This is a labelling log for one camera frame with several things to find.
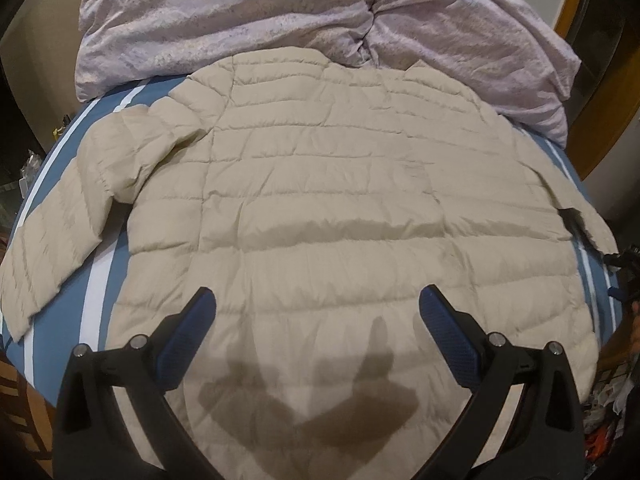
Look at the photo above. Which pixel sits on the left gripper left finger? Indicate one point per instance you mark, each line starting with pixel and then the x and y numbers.
pixel 90 437

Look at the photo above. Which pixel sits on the person right hand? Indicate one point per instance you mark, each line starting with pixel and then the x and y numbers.
pixel 625 342

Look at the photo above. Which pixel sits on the clutter on nightstand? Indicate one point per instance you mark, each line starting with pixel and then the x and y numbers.
pixel 21 159

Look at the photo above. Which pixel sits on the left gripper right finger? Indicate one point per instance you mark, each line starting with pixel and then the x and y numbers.
pixel 545 438

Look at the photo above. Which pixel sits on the beige puffer jacket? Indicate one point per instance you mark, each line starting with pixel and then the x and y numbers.
pixel 316 201

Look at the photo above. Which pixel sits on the blue white striped bedsheet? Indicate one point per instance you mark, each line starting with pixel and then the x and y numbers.
pixel 82 310

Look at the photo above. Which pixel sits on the wooden door frame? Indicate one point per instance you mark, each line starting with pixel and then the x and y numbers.
pixel 605 95

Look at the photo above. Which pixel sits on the lilac floral duvet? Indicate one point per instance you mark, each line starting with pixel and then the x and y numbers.
pixel 502 49

